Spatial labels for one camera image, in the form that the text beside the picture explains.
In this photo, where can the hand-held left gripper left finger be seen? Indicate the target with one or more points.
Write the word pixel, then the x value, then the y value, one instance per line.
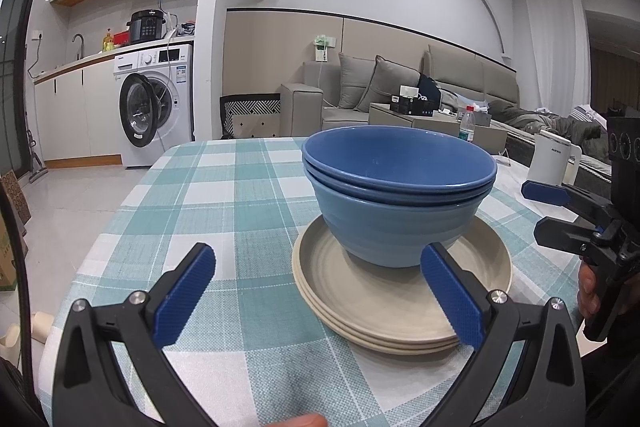
pixel 185 297

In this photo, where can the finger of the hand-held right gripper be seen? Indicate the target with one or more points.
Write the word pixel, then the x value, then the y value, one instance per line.
pixel 545 192
pixel 565 233

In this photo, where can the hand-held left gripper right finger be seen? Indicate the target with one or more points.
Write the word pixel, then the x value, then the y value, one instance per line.
pixel 452 292

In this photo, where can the beige plate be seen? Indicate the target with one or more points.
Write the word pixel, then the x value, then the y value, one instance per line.
pixel 400 343
pixel 380 302
pixel 400 350

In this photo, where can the light blue bowl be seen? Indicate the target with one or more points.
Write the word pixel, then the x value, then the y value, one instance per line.
pixel 400 232

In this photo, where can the person's right hand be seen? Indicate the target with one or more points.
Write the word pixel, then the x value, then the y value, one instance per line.
pixel 589 292

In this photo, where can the person's left hand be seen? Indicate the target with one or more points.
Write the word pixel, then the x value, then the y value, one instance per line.
pixel 302 421

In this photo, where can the white electric kettle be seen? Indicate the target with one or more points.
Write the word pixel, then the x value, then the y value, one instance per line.
pixel 550 159

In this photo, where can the dark green jacket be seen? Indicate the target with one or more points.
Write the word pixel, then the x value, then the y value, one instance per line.
pixel 550 124

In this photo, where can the grey tissue box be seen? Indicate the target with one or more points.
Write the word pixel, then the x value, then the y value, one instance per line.
pixel 484 119

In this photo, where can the teal checked tablecloth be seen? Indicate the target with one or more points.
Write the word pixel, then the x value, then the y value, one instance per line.
pixel 225 207

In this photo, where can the clear plastic water bottle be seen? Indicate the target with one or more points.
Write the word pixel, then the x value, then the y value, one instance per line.
pixel 466 127

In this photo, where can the beige slipper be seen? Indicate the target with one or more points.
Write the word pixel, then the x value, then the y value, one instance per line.
pixel 42 324
pixel 10 339

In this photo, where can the white curtain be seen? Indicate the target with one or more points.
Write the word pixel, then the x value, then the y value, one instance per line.
pixel 555 47

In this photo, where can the dark blue garment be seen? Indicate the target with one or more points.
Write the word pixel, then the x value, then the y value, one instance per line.
pixel 430 92

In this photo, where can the person's dark clothing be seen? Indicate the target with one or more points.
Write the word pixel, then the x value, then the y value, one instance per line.
pixel 610 382

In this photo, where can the black box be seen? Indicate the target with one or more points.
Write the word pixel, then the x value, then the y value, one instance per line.
pixel 412 108

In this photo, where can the white tissue box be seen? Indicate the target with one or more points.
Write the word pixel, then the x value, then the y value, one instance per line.
pixel 409 92

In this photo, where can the grey side cabinet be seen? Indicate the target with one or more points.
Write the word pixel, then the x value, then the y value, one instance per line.
pixel 390 117

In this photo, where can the white washing machine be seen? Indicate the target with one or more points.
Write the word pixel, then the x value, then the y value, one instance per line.
pixel 175 117

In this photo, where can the grey cushion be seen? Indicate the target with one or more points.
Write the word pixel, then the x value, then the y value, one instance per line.
pixel 355 79
pixel 395 84

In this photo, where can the black patterned chair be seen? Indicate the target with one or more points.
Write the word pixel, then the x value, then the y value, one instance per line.
pixel 250 117

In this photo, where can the brown patterned cardboard box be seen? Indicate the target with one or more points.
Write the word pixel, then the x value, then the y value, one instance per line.
pixel 14 197

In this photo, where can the grey floor mop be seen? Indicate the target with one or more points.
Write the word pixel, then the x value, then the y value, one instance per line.
pixel 36 162

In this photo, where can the white kitchen counter cabinet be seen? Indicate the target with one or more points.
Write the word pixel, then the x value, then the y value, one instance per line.
pixel 75 112

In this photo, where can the grey sofa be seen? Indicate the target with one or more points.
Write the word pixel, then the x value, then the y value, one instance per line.
pixel 300 112

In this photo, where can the red box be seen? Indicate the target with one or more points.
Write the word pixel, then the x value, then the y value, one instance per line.
pixel 121 39

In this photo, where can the yellow bottle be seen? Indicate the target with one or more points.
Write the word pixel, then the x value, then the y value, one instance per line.
pixel 108 42

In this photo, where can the black pressure cooker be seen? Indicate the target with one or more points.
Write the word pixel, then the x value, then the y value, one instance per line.
pixel 147 27

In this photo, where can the metal kitchen faucet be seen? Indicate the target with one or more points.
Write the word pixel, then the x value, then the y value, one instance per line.
pixel 79 39

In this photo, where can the wall socket with green charger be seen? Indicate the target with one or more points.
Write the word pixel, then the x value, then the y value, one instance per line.
pixel 324 47

